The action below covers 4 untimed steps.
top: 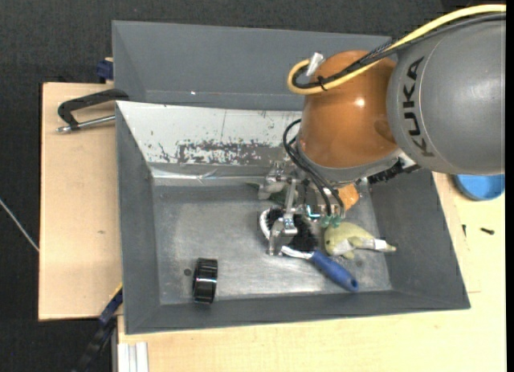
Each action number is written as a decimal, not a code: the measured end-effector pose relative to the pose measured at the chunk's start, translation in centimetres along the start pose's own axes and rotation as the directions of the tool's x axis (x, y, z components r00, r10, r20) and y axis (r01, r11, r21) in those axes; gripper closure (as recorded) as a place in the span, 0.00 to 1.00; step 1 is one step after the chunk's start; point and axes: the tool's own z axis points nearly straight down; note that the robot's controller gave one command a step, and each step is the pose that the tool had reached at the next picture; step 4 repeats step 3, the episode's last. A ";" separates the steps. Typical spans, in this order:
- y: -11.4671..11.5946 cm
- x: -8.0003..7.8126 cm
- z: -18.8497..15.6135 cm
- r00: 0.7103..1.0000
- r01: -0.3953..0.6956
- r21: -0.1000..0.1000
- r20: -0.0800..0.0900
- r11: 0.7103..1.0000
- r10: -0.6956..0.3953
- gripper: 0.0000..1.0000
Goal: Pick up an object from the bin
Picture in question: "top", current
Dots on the grey metal bin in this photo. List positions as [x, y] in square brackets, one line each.
[225, 242]

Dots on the blue round object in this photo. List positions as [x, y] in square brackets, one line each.
[480, 186]

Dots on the orange rounded object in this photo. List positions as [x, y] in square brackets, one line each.
[349, 197]

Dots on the green plush toy animal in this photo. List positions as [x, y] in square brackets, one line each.
[341, 237]

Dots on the small black screw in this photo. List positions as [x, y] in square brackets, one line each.
[488, 231]

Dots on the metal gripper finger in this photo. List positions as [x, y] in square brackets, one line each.
[287, 226]
[279, 175]

